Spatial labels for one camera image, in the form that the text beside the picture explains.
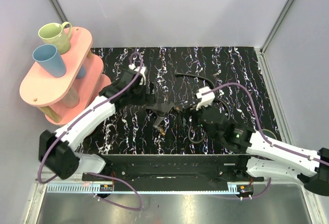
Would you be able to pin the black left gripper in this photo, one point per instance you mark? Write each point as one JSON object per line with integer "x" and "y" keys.
{"x": 159, "y": 108}

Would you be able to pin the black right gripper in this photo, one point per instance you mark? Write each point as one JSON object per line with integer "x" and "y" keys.
{"x": 202, "y": 109}

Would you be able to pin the grey faucet with brass fittings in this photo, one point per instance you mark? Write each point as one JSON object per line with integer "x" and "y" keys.
{"x": 161, "y": 110}

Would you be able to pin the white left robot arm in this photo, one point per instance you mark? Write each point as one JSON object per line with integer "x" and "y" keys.
{"x": 57, "y": 150}

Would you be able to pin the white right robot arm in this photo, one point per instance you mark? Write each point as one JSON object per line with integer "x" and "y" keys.
{"x": 266, "y": 157}

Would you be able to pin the black marble pattern mat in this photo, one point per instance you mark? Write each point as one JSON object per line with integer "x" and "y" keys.
{"x": 178, "y": 73}

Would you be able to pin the teal ceramic mug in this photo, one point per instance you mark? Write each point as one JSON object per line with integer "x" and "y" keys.
{"x": 269, "y": 134}

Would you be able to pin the blue plastic cup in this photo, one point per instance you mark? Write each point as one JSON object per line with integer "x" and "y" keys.
{"x": 49, "y": 58}
{"x": 81, "y": 73}

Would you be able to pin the pink two-tier wooden shelf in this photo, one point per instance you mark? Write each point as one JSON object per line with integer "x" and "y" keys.
{"x": 62, "y": 99}

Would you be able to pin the green ceramic mug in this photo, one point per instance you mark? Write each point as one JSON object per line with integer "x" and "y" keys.
{"x": 58, "y": 35}

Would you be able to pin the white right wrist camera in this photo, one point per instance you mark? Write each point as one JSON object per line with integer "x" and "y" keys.
{"x": 205, "y": 96}

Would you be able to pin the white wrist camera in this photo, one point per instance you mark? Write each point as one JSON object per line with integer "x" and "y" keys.
{"x": 141, "y": 71}
{"x": 205, "y": 96}

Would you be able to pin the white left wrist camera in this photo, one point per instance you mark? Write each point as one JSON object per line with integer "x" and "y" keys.
{"x": 141, "y": 71}

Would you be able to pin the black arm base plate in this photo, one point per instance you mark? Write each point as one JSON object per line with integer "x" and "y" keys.
{"x": 212, "y": 172}

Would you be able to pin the aluminium frame rail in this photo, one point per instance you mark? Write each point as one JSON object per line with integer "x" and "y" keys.
{"x": 145, "y": 186}

